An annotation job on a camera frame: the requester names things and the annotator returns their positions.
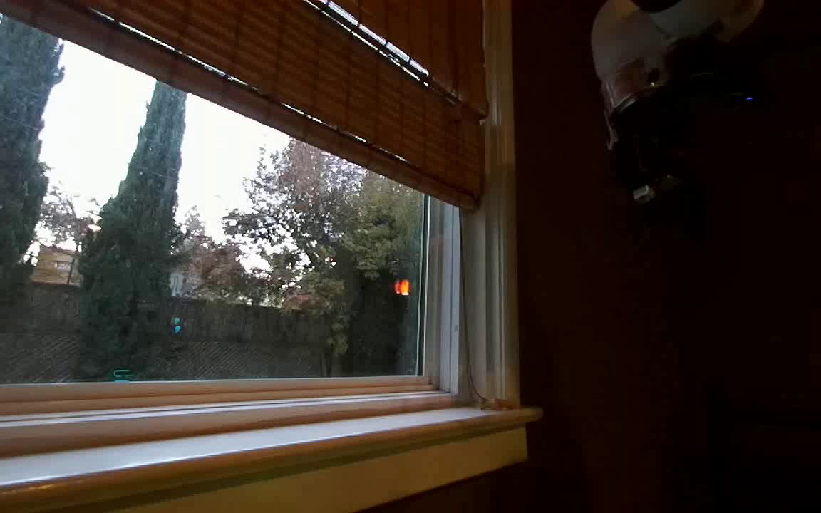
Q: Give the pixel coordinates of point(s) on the leafy garden tree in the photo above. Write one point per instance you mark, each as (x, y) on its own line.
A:
(338, 242)

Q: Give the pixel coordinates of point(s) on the white window frame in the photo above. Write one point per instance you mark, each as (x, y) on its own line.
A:
(489, 360)

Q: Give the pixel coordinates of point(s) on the tall cypress tree middle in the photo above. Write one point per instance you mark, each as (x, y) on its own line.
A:
(125, 259)

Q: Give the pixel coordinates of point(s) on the white window sill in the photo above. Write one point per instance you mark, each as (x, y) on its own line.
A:
(329, 466)

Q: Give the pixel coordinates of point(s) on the grey garden wall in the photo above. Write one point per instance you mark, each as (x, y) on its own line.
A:
(41, 339)

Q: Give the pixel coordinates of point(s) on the brown bamboo roman blind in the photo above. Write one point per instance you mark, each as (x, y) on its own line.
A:
(388, 84)

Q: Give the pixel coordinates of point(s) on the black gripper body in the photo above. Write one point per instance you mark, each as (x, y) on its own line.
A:
(647, 152)

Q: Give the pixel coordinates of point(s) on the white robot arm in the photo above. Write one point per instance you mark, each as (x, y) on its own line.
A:
(656, 61)

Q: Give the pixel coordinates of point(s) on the orange lamp outside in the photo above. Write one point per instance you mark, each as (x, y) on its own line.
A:
(403, 285)

